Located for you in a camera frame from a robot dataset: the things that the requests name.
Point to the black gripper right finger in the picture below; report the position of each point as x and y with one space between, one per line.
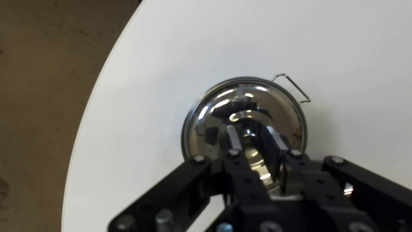
342 188

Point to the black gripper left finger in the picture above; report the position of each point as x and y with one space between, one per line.
201 188

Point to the steel lid with knob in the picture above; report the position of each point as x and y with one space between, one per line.
214 107

